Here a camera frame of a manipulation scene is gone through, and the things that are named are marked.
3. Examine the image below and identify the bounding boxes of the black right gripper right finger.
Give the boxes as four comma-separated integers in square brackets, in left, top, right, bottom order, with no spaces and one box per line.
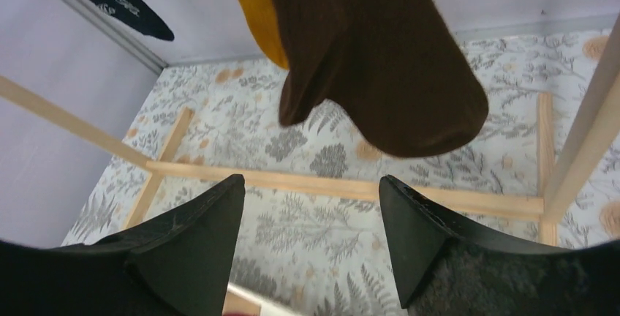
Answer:
[379,176,619,315]

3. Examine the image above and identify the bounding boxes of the white plastic basket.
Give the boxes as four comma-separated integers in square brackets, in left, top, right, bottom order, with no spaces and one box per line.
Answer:
[222,283,301,316]

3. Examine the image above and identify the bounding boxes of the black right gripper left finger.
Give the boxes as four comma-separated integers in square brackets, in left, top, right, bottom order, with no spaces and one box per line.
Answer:
[1,174,245,315]

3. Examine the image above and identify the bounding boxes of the dark brown sock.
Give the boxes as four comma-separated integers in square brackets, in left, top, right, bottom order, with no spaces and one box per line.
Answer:
[273,0,489,158]

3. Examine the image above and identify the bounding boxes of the wooden clothes rack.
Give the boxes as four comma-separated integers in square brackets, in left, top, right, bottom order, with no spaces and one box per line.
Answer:
[0,13,620,247]

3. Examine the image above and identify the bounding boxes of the mustard yellow striped sock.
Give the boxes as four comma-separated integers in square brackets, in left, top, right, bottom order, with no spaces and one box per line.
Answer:
[238,0,289,69]

